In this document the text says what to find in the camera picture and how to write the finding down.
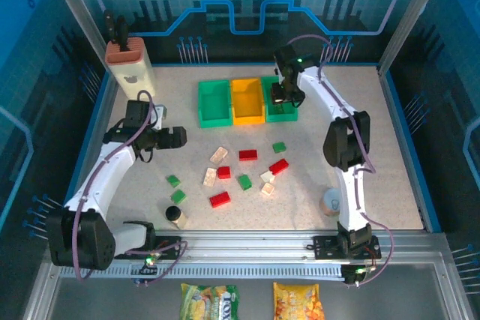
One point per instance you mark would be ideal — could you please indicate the white two-by-four lego brick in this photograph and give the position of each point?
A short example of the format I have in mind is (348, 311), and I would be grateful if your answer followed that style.
(210, 177)
(219, 155)

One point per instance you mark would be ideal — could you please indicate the green two-by-two lego brick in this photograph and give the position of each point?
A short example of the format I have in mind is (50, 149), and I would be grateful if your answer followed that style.
(173, 180)
(278, 147)
(178, 196)

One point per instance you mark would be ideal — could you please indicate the red two-by-four lego brick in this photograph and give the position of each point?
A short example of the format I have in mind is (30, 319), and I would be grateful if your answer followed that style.
(279, 166)
(248, 154)
(219, 199)

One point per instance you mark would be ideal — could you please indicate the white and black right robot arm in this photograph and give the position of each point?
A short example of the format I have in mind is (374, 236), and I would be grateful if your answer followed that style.
(326, 99)

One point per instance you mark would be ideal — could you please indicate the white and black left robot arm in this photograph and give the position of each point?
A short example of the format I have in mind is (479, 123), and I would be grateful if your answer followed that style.
(112, 162)

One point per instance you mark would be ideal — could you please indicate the green plastic bin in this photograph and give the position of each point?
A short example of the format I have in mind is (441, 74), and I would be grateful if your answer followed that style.
(215, 121)
(281, 118)

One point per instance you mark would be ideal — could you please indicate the yellow plastic bin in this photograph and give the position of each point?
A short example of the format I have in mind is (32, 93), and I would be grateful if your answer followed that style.
(247, 119)

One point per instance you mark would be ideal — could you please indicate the red two-by-two lego brick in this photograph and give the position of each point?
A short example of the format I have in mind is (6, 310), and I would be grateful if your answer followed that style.
(224, 172)

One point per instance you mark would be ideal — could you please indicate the white knife block pink top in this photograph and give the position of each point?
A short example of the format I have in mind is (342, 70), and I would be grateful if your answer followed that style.
(135, 76)

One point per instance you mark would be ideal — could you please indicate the glass jar black lid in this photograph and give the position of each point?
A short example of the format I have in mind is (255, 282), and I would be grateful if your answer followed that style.
(175, 216)

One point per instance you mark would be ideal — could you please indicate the small circuit board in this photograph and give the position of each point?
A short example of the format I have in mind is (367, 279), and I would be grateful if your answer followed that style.
(358, 272)
(149, 262)

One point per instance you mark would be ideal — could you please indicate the green yellow snack bag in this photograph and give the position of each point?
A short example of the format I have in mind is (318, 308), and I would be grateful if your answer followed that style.
(208, 303)

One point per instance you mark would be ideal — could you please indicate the orange yellow snack bag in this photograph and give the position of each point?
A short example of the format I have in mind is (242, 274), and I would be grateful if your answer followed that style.
(298, 303)

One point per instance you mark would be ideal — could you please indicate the aluminium rail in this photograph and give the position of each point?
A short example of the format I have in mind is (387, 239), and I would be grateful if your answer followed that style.
(247, 241)

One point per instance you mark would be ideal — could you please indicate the aluminium frame post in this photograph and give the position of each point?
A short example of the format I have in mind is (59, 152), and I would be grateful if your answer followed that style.
(412, 9)
(75, 9)

